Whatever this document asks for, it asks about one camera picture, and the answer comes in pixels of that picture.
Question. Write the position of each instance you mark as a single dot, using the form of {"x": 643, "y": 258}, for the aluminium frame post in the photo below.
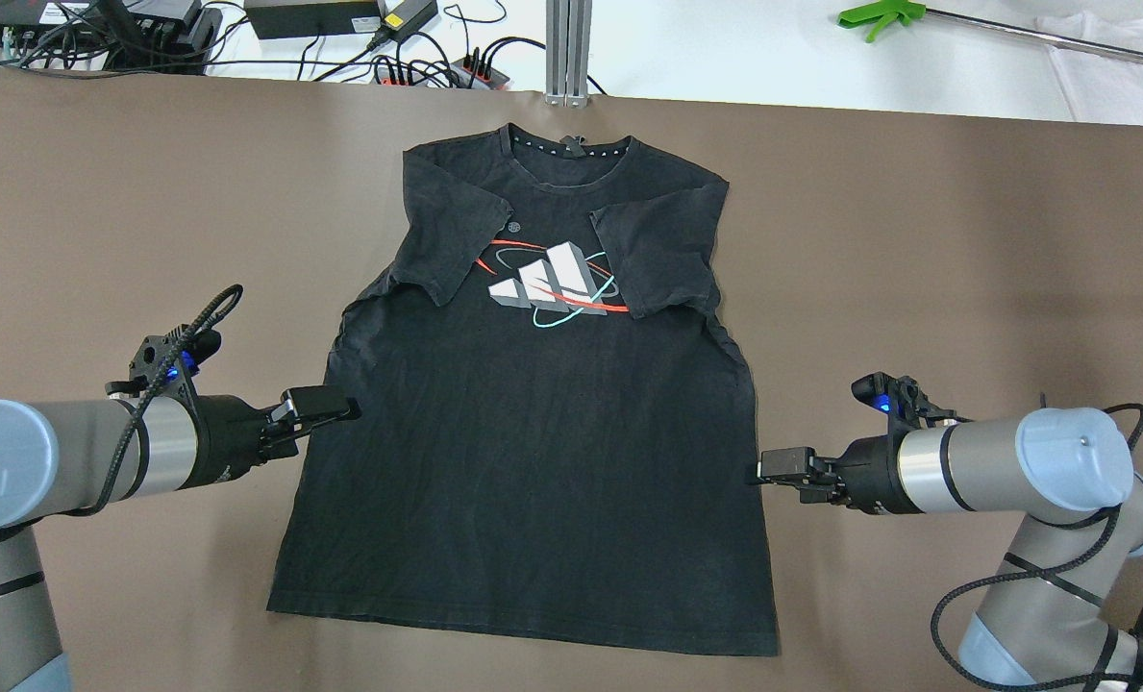
{"x": 567, "y": 26}

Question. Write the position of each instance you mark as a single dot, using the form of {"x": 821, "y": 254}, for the red grey power strip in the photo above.
{"x": 466, "y": 74}

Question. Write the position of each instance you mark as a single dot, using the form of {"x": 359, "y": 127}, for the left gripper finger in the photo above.
{"x": 307, "y": 407}

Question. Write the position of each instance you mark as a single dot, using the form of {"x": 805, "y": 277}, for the black power adapter box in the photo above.
{"x": 293, "y": 19}

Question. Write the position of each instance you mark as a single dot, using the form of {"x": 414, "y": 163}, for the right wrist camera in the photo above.
{"x": 902, "y": 399}

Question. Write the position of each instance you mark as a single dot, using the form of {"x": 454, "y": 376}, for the black electronics hub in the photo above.
{"x": 168, "y": 37}

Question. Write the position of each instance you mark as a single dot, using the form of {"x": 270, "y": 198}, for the green handled metal rod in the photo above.
{"x": 881, "y": 14}

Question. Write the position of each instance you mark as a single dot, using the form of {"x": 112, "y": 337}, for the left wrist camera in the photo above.
{"x": 170, "y": 359}

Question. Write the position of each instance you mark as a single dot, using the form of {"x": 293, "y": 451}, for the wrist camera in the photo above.
{"x": 902, "y": 399}
{"x": 170, "y": 359}

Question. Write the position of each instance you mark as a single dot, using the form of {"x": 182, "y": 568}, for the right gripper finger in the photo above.
{"x": 789, "y": 466}

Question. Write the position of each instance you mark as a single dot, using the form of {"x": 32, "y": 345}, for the white cloth on table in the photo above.
{"x": 1098, "y": 89}

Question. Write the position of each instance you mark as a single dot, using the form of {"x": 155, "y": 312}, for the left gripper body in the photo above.
{"x": 228, "y": 436}

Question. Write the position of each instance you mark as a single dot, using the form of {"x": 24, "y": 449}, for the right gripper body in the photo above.
{"x": 870, "y": 471}

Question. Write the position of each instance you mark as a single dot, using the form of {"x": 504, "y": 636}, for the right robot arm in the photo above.
{"x": 1035, "y": 625}

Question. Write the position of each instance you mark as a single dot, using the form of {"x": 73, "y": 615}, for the black graphic t-shirt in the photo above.
{"x": 554, "y": 423}

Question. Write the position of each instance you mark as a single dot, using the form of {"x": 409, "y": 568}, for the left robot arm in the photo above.
{"x": 60, "y": 456}

